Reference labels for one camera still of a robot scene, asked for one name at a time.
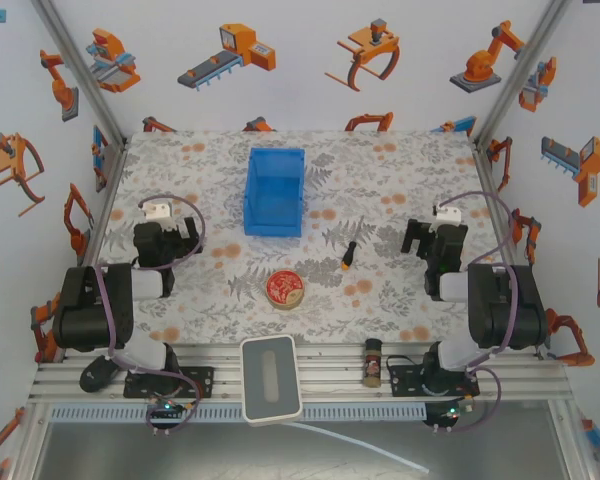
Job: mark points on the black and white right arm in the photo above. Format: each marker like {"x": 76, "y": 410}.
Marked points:
{"x": 505, "y": 310}

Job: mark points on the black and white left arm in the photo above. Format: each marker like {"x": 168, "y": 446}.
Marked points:
{"x": 90, "y": 310}

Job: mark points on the black and orange screwdriver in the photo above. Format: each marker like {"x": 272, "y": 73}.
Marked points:
{"x": 350, "y": 252}

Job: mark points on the blue plastic bin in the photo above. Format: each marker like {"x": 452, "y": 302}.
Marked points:
{"x": 275, "y": 192}

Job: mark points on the floral table cover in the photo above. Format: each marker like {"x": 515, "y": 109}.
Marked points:
{"x": 330, "y": 190}

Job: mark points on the round red and gold tin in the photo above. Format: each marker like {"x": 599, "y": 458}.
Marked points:
{"x": 285, "y": 289}

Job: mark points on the small spice jar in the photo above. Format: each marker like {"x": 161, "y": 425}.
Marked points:
{"x": 372, "y": 362}

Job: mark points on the white grey rectangular device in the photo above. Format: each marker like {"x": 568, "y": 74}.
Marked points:
{"x": 271, "y": 380}

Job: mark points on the white thin tube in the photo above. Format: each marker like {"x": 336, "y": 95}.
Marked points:
{"x": 380, "y": 445}

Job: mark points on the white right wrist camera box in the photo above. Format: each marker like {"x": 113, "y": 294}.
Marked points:
{"x": 447, "y": 214}

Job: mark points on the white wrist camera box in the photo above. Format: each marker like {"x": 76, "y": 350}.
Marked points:
{"x": 157, "y": 210}
{"x": 447, "y": 214}

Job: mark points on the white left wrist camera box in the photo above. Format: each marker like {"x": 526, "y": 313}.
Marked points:
{"x": 157, "y": 210}

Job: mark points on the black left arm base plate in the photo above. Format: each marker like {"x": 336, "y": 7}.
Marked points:
{"x": 205, "y": 382}

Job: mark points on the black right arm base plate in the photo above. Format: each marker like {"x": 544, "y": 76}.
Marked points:
{"x": 405, "y": 382}

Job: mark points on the aluminium rail base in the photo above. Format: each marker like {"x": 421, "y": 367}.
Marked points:
{"x": 330, "y": 380}

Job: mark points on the aluminium frame post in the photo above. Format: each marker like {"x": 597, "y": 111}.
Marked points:
{"x": 80, "y": 70}
{"x": 522, "y": 70}

